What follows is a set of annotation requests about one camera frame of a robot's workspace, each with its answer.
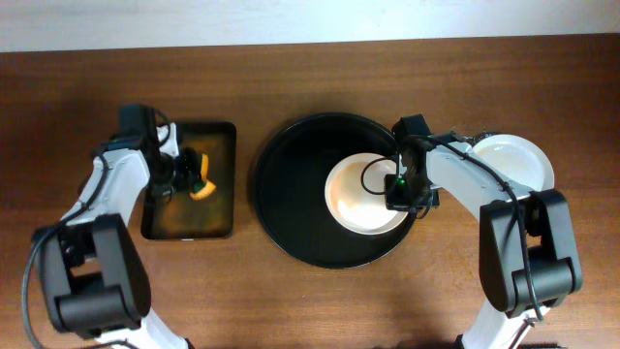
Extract green and orange sponge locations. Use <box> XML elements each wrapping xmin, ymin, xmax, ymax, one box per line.
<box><xmin>190</xmin><ymin>154</ymin><xmax>217</xmax><ymax>201</ymax></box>

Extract white plate top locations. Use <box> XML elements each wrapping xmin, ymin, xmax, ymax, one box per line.
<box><xmin>325</xmin><ymin>153</ymin><xmax>408</xmax><ymax>236</ymax></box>

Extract white plate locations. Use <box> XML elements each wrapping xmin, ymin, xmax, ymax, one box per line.
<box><xmin>473</xmin><ymin>134</ymin><xmax>555</xmax><ymax>191</ymax></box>
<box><xmin>325</xmin><ymin>153</ymin><xmax>408</xmax><ymax>236</ymax></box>

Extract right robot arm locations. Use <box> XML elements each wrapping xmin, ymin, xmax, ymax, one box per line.
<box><xmin>385</xmin><ymin>115</ymin><xmax>583</xmax><ymax>348</ymax></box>

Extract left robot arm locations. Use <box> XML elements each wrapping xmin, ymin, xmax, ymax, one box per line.
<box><xmin>26</xmin><ymin>105</ymin><xmax>214</xmax><ymax>348</ymax></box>

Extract rectangular black tray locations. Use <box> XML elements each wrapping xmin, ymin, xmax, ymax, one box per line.
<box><xmin>140</xmin><ymin>121</ymin><xmax>236</xmax><ymax>240</ymax></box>

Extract round black tray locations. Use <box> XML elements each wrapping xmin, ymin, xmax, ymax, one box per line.
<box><xmin>252</xmin><ymin>112</ymin><xmax>416</xmax><ymax>269</ymax></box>

